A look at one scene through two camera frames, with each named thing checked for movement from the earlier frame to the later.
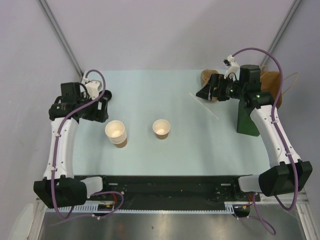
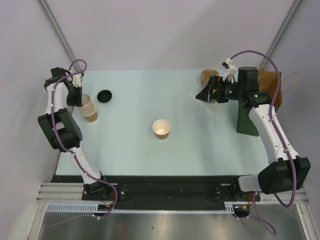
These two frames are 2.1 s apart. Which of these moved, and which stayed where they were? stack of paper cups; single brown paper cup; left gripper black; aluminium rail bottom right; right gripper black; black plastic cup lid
Moved: stack of paper cups; left gripper black
Stayed: right gripper black; black plastic cup lid; aluminium rail bottom right; single brown paper cup
